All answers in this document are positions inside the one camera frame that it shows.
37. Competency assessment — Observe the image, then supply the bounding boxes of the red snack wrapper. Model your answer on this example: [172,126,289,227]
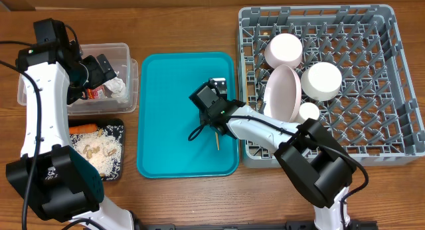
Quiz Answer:
[87,85,106,99]

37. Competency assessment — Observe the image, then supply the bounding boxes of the orange carrot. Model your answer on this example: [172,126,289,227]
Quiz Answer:
[69,124,98,134]

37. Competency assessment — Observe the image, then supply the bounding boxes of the large pink plate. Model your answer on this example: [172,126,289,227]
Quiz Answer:
[263,64,301,122]

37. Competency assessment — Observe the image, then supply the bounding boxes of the white cup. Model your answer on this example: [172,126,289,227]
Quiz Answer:
[294,102,320,124]

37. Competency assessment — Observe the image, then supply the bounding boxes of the pink bowl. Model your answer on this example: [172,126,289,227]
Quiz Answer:
[264,33,303,68]

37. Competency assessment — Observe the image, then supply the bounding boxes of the small bowl with food scraps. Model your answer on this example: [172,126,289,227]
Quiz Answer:
[301,62,342,101]

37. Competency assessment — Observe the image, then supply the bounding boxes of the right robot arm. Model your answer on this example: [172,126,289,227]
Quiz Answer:
[188,82,357,229]

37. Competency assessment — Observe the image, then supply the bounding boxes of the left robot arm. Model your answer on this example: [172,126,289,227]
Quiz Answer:
[6,19,143,229]

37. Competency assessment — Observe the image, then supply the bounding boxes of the grey dishwasher rack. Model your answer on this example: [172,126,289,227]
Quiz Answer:
[238,5,424,166]

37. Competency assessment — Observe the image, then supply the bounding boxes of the clear plastic bin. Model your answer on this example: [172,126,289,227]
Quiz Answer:
[18,43,138,117]

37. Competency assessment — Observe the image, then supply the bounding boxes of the teal plastic tray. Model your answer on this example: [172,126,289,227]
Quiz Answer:
[136,52,239,179]

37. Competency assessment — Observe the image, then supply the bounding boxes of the spilled rice and nut scraps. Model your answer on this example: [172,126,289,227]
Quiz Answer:
[70,126,124,179]

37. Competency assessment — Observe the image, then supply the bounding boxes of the black plastic tray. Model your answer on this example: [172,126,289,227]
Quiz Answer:
[68,118,126,182]

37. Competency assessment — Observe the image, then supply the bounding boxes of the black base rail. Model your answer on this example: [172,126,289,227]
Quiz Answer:
[132,219,379,230]

